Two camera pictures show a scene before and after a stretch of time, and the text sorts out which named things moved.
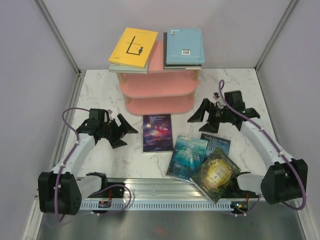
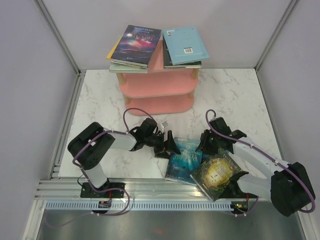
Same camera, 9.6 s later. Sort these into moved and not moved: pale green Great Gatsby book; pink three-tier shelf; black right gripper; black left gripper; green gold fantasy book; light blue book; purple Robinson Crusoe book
Moved: black right gripper; black left gripper; light blue book; purple Robinson Crusoe book
Not moved: pale green Great Gatsby book; green gold fantasy book; pink three-tier shelf
